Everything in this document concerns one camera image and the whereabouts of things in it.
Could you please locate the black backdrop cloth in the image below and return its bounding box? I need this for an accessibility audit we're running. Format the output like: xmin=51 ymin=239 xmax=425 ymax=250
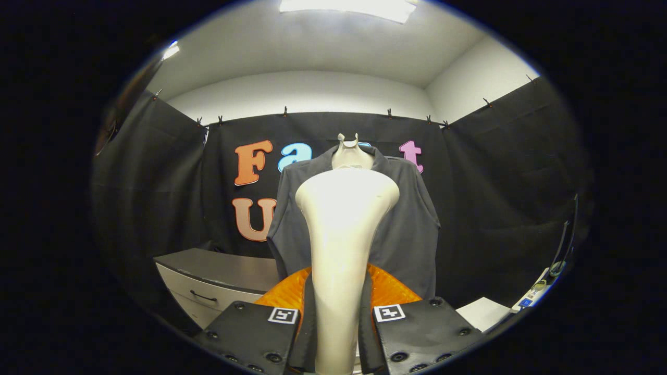
xmin=91 ymin=76 xmax=592 ymax=334

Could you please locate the white sheet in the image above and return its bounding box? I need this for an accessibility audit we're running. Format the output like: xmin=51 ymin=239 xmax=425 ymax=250
xmin=456 ymin=297 xmax=514 ymax=332

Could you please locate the grey drawer cabinet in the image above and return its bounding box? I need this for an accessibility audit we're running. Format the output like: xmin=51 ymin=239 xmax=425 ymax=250
xmin=154 ymin=248 xmax=282 ymax=330

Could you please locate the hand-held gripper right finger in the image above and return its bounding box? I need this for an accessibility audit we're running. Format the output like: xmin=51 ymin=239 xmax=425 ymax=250
xmin=360 ymin=263 xmax=488 ymax=375

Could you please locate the grey short-sleeved button shirt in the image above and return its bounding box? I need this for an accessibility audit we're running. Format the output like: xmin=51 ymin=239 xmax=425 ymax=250
xmin=267 ymin=145 xmax=441 ymax=300

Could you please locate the black metal stand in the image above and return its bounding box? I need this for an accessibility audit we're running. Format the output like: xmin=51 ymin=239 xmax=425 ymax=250
xmin=552 ymin=194 xmax=580 ymax=277

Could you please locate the row of black backdrop clips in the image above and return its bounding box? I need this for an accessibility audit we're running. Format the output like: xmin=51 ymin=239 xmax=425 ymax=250
xmin=154 ymin=76 xmax=537 ymax=128

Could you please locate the large ceiling light panel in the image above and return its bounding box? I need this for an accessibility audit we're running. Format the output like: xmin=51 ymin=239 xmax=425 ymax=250
xmin=279 ymin=0 xmax=417 ymax=24

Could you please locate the white mannequin torso stand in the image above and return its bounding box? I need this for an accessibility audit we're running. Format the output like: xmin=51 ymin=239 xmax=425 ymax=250
xmin=332 ymin=133 xmax=375 ymax=171

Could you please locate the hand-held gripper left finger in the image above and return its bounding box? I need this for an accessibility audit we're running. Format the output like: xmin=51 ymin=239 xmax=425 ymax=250
xmin=193 ymin=266 xmax=318 ymax=375

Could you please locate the white power strip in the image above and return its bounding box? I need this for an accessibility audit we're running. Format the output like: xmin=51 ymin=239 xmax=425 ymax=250
xmin=512 ymin=267 xmax=553 ymax=312

